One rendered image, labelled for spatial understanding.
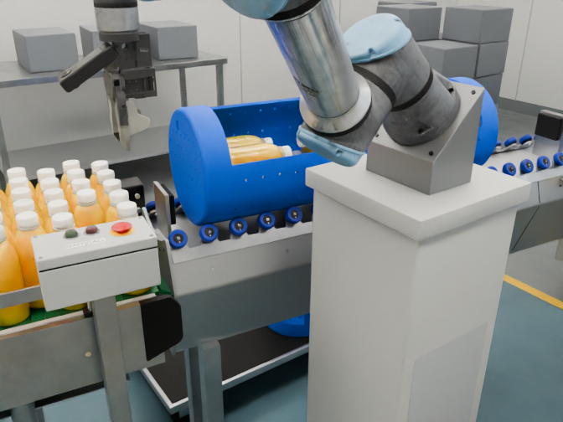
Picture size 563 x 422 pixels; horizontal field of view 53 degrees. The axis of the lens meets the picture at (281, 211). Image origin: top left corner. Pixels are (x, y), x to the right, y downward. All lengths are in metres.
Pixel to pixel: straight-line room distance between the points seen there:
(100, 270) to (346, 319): 0.52
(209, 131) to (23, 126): 3.50
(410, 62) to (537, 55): 5.61
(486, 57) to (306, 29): 4.35
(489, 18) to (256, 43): 1.99
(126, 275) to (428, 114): 0.61
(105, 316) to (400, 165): 0.63
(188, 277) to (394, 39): 0.71
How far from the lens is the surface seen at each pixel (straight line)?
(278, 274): 1.42
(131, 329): 1.24
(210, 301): 1.40
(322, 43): 0.74
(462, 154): 1.12
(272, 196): 1.33
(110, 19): 1.06
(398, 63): 0.98
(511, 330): 2.84
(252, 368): 2.19
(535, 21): 6.60
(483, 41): 4.97
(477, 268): 1.20
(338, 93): 0.83
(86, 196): 1.25
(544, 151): 2.14
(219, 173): 1.24
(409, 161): 1.10
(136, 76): 1.08
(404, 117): 1.06
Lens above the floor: 1.55
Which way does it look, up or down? 24 degrees down
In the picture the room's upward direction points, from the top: straight up
